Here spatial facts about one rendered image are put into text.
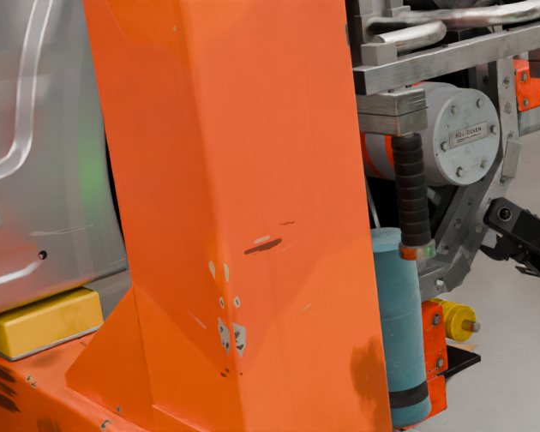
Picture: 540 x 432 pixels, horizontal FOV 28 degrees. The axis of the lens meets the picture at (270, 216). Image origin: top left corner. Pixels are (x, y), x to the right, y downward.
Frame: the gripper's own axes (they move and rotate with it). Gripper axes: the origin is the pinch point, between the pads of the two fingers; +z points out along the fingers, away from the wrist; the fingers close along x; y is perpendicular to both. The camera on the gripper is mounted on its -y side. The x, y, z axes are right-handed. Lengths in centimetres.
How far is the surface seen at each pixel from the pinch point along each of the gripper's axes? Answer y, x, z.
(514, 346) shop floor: 100, 9, 60
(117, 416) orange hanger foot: -58, -52, -23
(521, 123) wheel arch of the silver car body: 3.7, 22.0, 2.5
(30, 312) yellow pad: -59, -46, 3
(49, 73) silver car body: -74, -21, 2
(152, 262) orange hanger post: -74, -39, -39
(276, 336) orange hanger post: -67, -40, -50
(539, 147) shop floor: 228, 138, 196
